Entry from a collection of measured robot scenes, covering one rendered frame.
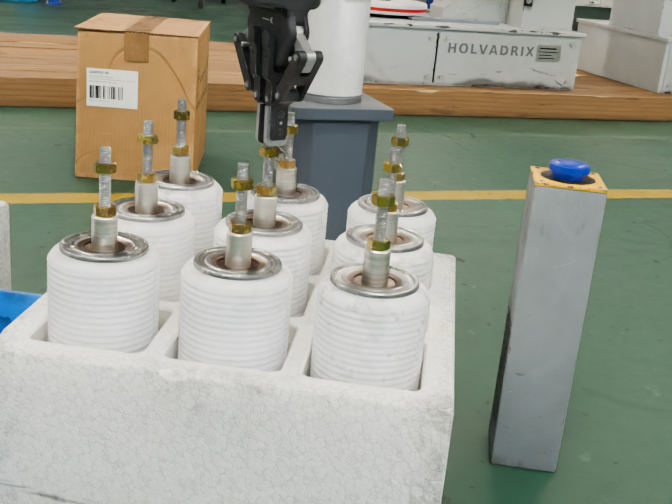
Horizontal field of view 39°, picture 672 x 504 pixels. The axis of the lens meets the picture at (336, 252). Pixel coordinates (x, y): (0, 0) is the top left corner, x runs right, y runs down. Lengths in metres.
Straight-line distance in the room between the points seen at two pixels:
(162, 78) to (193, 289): 1.18
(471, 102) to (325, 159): 1.74
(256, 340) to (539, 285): 0.32
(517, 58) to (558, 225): 2.21
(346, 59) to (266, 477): 0.67
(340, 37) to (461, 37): 1.76
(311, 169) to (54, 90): 1.47
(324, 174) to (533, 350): 0.45
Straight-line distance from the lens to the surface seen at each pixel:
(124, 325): 0.83
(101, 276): 0.81
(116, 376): 0.81
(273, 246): 0.89
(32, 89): 2.69
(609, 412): 1.23
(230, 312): 0.79
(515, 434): 1.05
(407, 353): 0.80
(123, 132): 1.98
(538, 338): 1.00
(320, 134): 1.30
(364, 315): 0.77
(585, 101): 3.22
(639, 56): 3.57
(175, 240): 0.93
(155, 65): 1.95
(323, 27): 1.30
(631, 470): 1.11
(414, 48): 2.99
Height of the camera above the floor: 0.53
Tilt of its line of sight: 19 degrees down
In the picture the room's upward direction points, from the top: 5 degrees clockwise
